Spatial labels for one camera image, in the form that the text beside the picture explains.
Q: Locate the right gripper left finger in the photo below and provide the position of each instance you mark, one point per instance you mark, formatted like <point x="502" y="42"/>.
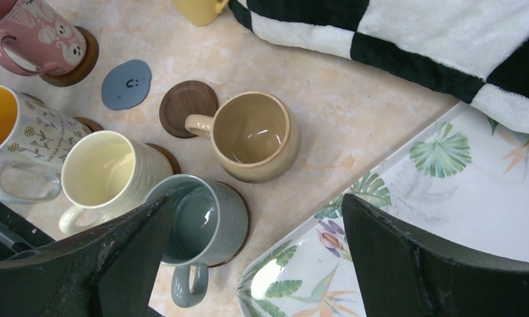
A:
<point x="108" y="270"/>

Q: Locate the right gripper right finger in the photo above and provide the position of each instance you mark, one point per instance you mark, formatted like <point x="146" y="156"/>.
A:
<point x="403" y="270"/>

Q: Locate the cream ceramic mug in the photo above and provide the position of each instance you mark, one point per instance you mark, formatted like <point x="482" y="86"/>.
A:
<point x="106" y="175"/>

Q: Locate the grey ceramic mug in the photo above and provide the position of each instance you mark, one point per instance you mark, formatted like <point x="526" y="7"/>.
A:
<point x="193" y="208"/>

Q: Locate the amber wooden coaster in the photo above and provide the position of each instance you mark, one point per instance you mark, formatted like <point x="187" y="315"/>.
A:
<point x="233" y="224"/>
<point x="170" y="157"/>
<point x="92" y="125"/>

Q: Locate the orange cup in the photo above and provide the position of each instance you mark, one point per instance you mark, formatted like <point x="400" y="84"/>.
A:
<point x="36" y="139"/>

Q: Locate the blue-grey apple coaster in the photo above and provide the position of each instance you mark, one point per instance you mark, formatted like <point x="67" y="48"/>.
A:
<point x="126" y="85"/>

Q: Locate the dark walnut wooden coaster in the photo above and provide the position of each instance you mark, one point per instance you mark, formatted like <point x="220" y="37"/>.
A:
<point x="182" y="100"/>
<point x="83" y="69"/>

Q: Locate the beige ceramic mug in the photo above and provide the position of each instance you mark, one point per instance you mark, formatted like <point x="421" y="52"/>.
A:
<point x="254" y="135"/>

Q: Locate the pink mug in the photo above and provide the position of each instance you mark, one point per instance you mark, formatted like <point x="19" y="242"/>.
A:
<point x="35" y="39"/>

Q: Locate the yellow ceramic mug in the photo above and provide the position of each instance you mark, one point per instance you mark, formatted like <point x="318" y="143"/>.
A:
<point x="200" y="12"/>

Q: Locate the floral white tray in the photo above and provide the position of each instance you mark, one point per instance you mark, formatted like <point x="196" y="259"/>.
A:
<point x="465" y="178"/>

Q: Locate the black white checkered pillow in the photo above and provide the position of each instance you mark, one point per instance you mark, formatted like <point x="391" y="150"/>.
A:
<point x="476" y="51"/>

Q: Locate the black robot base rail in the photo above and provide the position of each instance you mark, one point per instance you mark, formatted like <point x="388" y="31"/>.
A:
<point x="18" y="235"/>

